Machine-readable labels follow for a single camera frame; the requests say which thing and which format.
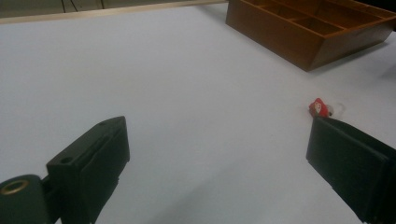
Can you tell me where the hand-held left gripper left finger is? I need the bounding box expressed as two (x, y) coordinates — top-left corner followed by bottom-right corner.
(46, 116), (131, 224)

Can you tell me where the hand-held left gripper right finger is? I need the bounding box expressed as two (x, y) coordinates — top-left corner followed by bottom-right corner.
(305, 115), (396, 224)

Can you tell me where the small red candy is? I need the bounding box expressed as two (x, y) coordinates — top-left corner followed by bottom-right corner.
(308, 97), (346, 119)

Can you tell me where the wooden compartment tray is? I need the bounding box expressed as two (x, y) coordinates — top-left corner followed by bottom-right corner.
(225, 0), (396, 72)

